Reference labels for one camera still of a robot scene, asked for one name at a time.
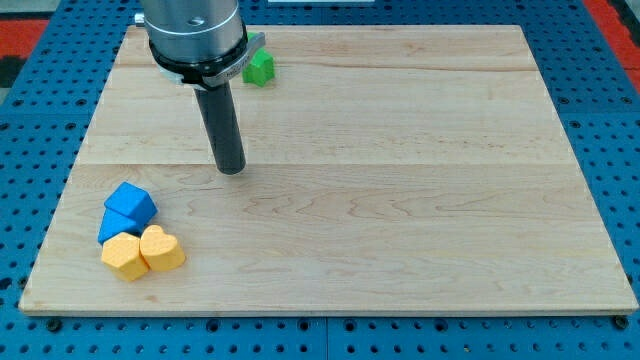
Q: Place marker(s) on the blue cube block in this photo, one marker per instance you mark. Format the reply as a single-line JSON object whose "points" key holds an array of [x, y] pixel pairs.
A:
{"points": [[132, 202]]}

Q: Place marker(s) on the yellow hexagon block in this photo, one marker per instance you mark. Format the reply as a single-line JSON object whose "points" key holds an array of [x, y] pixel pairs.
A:
{"points": [[121, 254]]}

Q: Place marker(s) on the yellow heart block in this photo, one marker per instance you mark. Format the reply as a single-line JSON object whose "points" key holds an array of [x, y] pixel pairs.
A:
{"points": [[161, 251]]}

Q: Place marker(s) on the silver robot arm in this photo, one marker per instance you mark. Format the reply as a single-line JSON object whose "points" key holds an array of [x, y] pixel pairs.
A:
{"points": [[203, 43]]}

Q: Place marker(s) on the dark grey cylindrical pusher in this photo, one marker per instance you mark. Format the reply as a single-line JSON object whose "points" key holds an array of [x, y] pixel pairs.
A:
{"points": [[219, 117]]}

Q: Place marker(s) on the blue triangular block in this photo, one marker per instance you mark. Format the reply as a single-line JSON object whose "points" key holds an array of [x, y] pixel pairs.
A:
{"points": [[114, 223]]}

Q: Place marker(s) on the green block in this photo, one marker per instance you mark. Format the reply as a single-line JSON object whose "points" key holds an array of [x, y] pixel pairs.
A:
{"points": [[260, 70]]}

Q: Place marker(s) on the wooden board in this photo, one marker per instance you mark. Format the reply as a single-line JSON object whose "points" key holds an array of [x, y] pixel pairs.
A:
{"points": [[401, 171]]}

